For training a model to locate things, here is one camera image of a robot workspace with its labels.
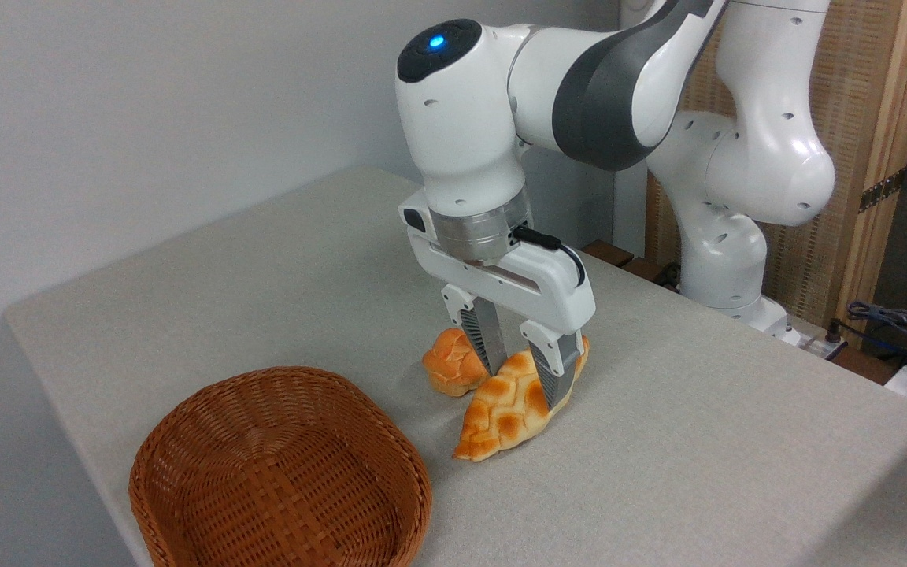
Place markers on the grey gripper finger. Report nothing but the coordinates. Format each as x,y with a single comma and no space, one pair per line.
489,339
549,370

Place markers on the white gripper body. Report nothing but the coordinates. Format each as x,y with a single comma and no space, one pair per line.
556,291

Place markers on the long braided bread loaf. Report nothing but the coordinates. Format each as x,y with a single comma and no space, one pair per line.
501,417

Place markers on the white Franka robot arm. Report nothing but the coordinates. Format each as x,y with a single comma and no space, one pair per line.
469,134

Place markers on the round knotted bread roll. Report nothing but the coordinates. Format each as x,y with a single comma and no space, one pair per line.
453,366

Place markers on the brown woven wicker basket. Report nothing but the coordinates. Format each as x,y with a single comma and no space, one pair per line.
264,465

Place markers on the white power strip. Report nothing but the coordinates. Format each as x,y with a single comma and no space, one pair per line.
816,340

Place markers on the metal screen hinge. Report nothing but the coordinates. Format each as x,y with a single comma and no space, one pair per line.
882,189

